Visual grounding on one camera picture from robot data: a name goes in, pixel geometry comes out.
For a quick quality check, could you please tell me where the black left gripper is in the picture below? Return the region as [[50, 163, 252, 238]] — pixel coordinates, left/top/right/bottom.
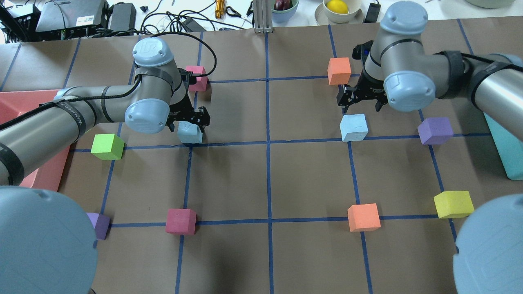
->
[[166, 69, 210, 133]]

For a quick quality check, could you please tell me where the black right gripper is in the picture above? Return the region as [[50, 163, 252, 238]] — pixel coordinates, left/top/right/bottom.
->
[[336, 41, 388, 114]]

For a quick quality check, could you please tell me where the light blue foam block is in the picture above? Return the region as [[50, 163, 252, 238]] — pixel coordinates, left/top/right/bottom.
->
[[177, 121, 203, 145], [340, 114, 369, 142]]

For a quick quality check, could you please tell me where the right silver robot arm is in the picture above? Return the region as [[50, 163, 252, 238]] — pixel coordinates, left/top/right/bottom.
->
[[337, 1, 523, 140]]

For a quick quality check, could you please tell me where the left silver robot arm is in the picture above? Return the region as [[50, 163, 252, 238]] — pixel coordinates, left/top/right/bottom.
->
[[0, 33, 210, 185]]

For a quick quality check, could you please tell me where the orange foam block far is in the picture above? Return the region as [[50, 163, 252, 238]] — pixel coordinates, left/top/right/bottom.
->
[[327, 57, 352, 85]]

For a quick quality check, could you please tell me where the orange foam block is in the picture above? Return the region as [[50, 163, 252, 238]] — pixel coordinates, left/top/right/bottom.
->
[[327, 57, 352, 85], [347, 203, 381, 232]]

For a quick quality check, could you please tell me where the pink foam block far left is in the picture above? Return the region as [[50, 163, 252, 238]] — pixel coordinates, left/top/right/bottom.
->
[[185, 66, 208, 92]]

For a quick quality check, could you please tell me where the pink foam block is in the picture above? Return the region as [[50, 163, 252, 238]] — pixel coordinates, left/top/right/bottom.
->
[[165, 209, 197, 236], [185, 66, 208, 92]]

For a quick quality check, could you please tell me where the purple foam block right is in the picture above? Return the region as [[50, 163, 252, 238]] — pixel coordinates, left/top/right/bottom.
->
[[417, 117, 454, 145]]

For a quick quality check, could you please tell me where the purple foam block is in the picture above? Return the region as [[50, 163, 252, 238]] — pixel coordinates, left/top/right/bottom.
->
[[417, 117, 454, 145], [87, 213, 111, 240]]

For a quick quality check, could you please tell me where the green foam block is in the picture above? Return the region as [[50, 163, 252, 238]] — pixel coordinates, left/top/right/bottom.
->
[[90, 134, 125, 160]]

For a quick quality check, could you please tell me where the beige bowl with lemon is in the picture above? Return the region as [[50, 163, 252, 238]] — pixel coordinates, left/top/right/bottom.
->
[[315, 0, 364, 25]]

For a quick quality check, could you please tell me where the pink foam block near left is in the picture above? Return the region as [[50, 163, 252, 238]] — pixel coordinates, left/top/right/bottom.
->
[[165, 209, 197, 236]]

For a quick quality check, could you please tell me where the orange foam block near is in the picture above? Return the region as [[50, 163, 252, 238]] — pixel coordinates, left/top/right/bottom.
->
[[347, 203, 381, 232]]

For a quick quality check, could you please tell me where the blue bowl with fruit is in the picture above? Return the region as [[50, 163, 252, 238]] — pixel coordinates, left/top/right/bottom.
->
[[271, 0, 299, 22]]

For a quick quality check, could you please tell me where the black power adapter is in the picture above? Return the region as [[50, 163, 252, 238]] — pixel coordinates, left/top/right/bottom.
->
[[108, 2, 136, 31]]

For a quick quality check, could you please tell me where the purple foam block left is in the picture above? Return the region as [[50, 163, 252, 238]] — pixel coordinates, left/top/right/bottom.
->
[[87, 213, 111, 240]]

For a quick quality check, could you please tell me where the yellow foam block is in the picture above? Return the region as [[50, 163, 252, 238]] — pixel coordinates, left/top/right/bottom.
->
[[433, 191, 476, 219]]

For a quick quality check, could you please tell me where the pink plastic tray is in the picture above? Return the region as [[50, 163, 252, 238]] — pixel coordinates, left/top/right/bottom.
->
[[0, 90, 72, 192]]

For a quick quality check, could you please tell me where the teal plastic tray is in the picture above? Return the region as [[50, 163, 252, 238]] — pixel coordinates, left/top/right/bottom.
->
[[484, 113, 523, 180]]

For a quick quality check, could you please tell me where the black computer box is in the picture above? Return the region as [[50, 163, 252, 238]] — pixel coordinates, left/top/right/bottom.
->
[[36, 0, 110, 33]]

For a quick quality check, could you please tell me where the gold screwdriver handle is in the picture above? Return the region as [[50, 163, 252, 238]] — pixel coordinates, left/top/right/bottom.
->
[[215, 0, 226, 19]]

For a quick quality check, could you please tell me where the aluminium frame post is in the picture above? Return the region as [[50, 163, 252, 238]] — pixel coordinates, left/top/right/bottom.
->
[[252, 0, 273, 33]]

